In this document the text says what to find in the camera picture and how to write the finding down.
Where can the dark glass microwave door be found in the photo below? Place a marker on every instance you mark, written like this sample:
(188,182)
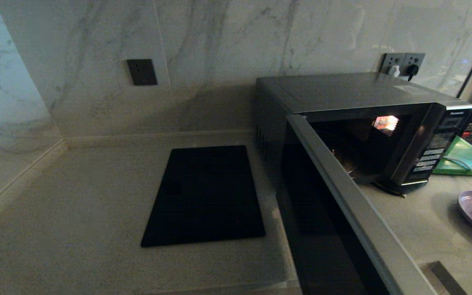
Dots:
(330,229)

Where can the dark single wall socket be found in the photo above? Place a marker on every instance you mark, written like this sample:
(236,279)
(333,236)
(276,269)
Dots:
(142,72)

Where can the white power plug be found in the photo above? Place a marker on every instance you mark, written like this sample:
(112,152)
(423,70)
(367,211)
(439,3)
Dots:
(393,71)

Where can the black power plug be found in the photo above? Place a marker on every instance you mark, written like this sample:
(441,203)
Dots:
(412,70)

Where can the black induction cooktop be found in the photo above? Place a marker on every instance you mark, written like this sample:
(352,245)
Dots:
(205,196)

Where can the green cutting board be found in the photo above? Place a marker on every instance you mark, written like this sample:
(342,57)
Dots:
(467,159)

